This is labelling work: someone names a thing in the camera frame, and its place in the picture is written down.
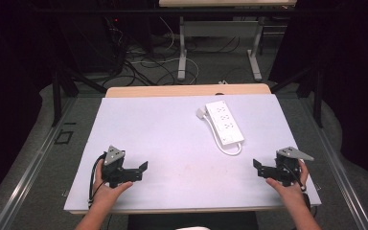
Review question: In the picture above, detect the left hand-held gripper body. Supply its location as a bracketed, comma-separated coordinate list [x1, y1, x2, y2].
[101, 145, 142, 189]

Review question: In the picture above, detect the wooden table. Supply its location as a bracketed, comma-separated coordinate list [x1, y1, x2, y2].
[104, 82, 272, 99]

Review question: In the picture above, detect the aluminium floor rail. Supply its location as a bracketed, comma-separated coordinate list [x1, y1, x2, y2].
[300, 95, 368, 230]
[0, 95, 78, 230]

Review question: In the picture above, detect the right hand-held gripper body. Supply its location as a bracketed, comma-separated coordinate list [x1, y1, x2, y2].
[264, 146, 315, 188]

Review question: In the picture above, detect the white power strip cable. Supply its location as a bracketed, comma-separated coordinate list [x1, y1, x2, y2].
[202, 114, 243, 157]

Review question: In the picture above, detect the person's left hand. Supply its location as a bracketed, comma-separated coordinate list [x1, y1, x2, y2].
[91, 158, 134, 209]

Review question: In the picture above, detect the white table mat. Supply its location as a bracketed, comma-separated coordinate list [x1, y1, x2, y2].
[63, 93, 322, 214]

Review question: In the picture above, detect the white power plug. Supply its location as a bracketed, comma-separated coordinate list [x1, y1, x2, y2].
[195, 107, 209, 120]

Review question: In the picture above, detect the person's dark clothing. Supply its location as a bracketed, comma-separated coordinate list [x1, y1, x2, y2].
[126, 210, 261, 230]

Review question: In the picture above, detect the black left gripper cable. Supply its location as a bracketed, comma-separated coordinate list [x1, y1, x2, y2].
[87, 152, 107, 207]

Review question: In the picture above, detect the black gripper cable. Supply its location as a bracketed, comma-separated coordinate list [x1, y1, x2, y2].
[284, 162, 308, 193]
[87, 152, 107, 207]

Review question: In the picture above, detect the bundle of floor cables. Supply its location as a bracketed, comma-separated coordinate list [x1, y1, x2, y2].
[103, 15, 242, 87]

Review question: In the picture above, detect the person's right hand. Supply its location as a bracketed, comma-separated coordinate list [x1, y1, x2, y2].
[264, 158, 311, 201]

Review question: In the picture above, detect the white power strip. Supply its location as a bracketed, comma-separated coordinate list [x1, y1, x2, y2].
[204, 100, 246, 147]

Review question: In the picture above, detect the white desk with metal legs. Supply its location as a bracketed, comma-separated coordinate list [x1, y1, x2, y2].
[158, 0, 298, 82]

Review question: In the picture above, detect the black metal stand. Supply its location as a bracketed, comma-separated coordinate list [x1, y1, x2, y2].
[269, 63, 324, 129]
[51, 61, 107, 127]

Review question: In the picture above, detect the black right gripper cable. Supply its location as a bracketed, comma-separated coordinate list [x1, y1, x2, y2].
[284, 162, 308, 193]

